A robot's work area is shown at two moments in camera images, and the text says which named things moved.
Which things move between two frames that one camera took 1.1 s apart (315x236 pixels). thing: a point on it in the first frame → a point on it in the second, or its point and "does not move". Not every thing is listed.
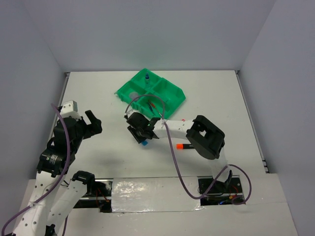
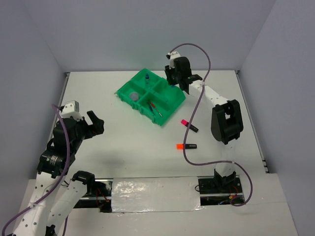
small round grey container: x=132 y=95 does not move
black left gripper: x=96 y=126 does not move
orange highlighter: x=184 y=146 does not move
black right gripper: x=139 y=138 → x=168 y=72
